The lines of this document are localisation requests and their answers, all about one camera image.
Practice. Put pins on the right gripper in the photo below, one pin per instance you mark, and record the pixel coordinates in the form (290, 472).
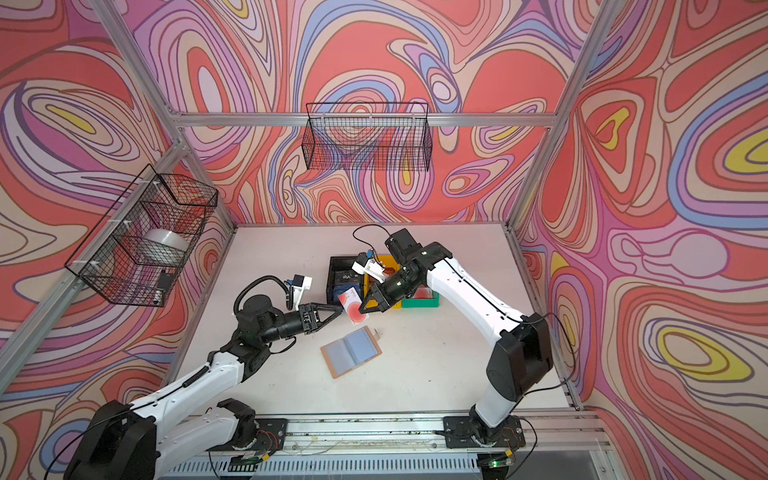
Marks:
(381, 295)

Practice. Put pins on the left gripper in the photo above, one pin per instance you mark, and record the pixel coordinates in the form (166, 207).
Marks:
(305, 319)

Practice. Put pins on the pink white credit card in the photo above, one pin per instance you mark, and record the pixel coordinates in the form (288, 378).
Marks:
(352, 303)

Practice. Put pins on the tan leather card holder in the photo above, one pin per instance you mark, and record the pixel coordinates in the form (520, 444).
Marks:
(350, 352)

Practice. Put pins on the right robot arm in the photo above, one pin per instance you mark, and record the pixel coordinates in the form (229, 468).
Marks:
(521, 347)

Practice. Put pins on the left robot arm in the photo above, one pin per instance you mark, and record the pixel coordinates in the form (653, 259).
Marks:
(148, 437)

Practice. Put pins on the black card in bin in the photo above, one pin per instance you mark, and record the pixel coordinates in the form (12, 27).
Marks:
(345, 277)

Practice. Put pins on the green plastic bin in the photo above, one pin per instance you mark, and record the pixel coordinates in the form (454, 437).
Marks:
(423, 298)

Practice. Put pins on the black plastic bin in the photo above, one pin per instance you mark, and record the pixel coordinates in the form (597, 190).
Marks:
(340, 263)

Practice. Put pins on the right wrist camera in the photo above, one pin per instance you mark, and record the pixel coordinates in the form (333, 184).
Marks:
(366, 264)

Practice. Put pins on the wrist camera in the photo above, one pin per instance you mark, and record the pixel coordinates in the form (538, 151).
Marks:
(366, 264)
(298, 286)

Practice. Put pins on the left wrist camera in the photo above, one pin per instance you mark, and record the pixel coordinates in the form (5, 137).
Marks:
(298, 286)

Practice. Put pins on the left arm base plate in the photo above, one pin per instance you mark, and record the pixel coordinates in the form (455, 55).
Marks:
(263, 435)

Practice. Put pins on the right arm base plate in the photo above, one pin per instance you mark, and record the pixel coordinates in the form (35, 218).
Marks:
(469, 431)

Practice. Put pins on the black wire basket at back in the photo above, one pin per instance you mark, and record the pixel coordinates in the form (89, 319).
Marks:
(367, 136)

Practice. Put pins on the black wire basket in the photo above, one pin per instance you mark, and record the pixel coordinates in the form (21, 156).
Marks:
(126, 269)
(367, 136)

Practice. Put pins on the black wire basket on left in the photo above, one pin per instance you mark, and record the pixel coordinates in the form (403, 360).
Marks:
(126, 269)

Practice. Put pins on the aluminium front rail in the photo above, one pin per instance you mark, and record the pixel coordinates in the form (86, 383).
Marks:
(396, 433)

